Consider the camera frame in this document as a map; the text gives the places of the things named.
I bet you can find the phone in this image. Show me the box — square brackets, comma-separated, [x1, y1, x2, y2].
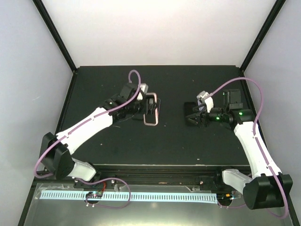
[184, 102, 200, 126]
[143, 93, 158, 126]

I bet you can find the lavender phone case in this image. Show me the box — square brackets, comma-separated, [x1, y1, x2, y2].
[197, 99, 206, 111]

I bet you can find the silver black smartphone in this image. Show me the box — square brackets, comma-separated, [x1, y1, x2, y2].
[156, 98, 161, 121]

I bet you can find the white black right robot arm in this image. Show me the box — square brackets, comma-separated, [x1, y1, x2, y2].
[184, 89, 293, 210]

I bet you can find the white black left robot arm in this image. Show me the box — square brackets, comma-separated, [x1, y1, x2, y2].
[40, 83, 158, 188]

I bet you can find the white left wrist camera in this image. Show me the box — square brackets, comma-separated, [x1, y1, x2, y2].
[136, 83, 149, 101]

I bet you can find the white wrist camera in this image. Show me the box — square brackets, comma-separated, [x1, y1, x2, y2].
[197, 91, 214, 113]
[136, 83, 149, 101]

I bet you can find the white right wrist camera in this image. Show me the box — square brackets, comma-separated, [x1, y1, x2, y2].
[197, 91, 214, 113]

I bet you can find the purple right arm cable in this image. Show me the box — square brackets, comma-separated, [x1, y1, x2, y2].
[206, 77, 289, 219]

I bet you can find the light blue slotted cable duct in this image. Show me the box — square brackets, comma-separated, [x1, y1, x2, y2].
[40, 190, 218, 204]

